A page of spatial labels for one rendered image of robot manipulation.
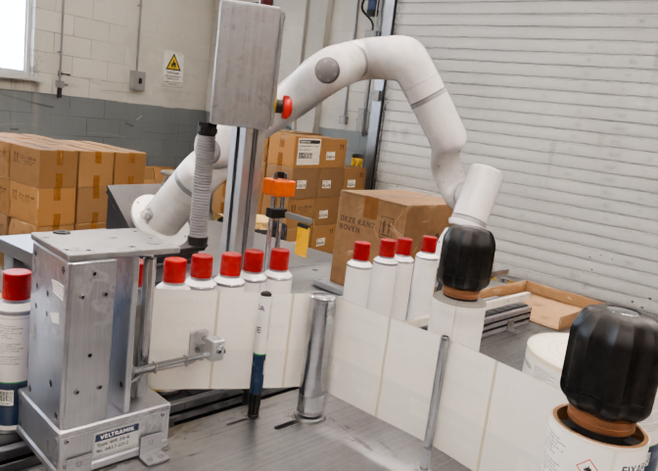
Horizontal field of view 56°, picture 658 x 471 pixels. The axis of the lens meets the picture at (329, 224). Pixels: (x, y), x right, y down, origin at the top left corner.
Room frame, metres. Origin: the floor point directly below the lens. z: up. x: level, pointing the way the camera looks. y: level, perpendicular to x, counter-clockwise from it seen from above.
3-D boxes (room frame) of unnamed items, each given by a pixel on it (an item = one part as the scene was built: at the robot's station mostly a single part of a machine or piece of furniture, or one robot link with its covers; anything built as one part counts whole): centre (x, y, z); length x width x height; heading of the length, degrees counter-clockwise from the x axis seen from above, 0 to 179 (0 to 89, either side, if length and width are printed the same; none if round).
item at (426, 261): (1.36, -0.23, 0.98); 0.05 x 0.05 x 0.20
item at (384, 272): (1.26, -0.13, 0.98); 0.05 x 0.05 x 0.20
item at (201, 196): (1.04, 0.22, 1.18); 0.04 x 0.04 x 0.21
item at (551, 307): (1.81, -0.66, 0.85); 0.30 x 0.26 x 0.04; 136
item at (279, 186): (1.12, 0.08, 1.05); 0.10 x 0.04 x 0.33; 46
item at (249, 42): (1.07, 0.17, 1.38); 0.17 x 0.10 x 0.19; 11
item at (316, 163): (5.52, 0.37, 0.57); 1.20 x 0.85 x 1.14; 146
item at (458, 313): (0.95, -0.22, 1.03); 0.09 x 0.09 x 0.30
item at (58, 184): (4.56, 2.08, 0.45); 1.20 x 0.84 x 0.89; 55
